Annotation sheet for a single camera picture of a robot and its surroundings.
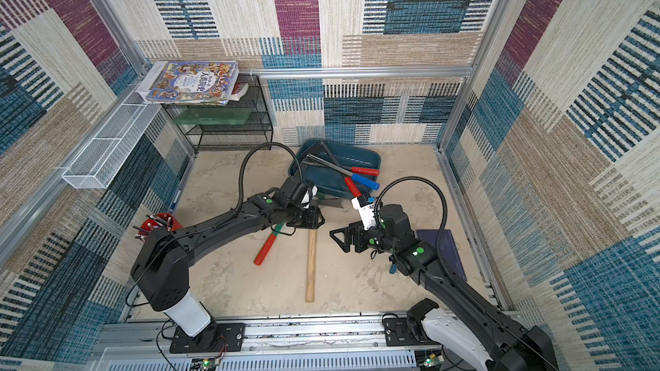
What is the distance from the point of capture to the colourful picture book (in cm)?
77

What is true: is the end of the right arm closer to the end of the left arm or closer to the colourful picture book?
the end of the left arm

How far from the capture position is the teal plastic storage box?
38.6 inches

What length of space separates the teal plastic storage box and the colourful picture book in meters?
0.39
